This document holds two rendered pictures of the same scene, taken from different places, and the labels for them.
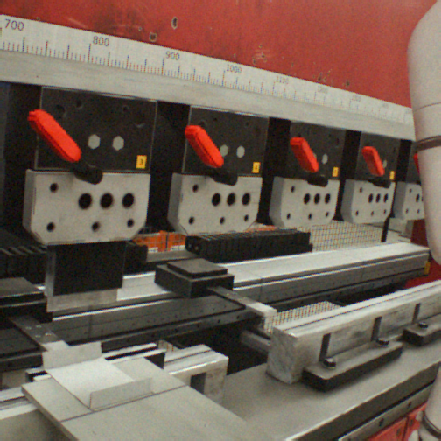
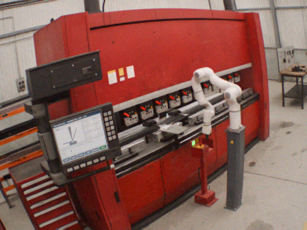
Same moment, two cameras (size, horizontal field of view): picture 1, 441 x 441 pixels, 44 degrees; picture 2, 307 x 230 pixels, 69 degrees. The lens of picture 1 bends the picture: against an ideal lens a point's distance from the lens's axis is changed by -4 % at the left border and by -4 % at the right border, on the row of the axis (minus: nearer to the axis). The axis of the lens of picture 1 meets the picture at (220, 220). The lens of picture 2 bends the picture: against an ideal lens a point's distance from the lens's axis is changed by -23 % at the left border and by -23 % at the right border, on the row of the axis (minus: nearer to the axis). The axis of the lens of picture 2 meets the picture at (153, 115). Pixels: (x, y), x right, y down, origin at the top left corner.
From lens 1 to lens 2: 2.31 m
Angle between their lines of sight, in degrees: 8
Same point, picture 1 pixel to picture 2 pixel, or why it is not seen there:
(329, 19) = (183, 73)
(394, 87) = not seen: hidden behind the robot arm
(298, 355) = (193, 120)
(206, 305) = (177, 117)
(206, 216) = (174, 105)
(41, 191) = (157, 108)
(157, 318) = (170, 120)
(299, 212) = (186, 100)
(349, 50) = (187, 75)
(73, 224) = (160, 110)
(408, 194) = (205, 90)
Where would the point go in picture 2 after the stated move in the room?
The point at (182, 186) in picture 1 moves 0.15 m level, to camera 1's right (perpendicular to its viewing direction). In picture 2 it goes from (171, 102) to (184, 100)
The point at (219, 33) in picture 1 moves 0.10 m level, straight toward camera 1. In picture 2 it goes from (170, 83) to (170, 85)
